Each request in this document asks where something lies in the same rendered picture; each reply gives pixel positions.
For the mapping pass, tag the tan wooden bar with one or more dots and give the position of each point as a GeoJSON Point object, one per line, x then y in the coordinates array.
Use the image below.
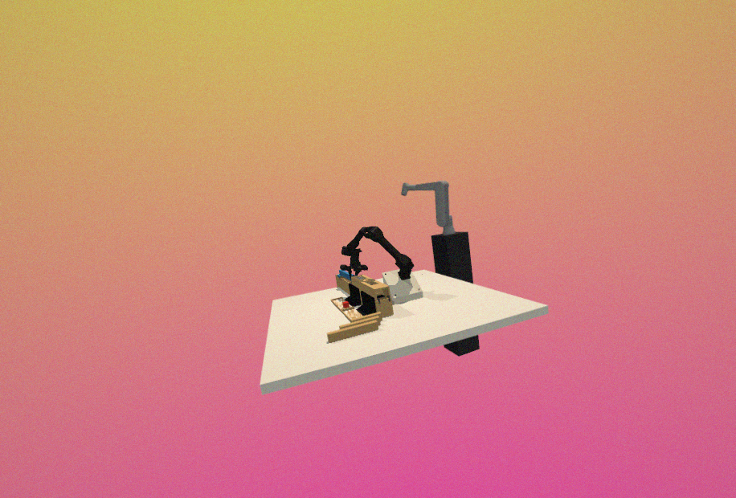
{"type": "Point", "coordinates": [367, 317]}

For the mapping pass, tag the light orange long bar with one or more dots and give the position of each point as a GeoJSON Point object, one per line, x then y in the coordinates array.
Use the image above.
{"type": "Point", "coordinates": [340, 334]}

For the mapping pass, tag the tan rectangular bar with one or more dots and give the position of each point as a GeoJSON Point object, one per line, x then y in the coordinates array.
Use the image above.
{"type": "Point", "coordinates": [377, 318]}

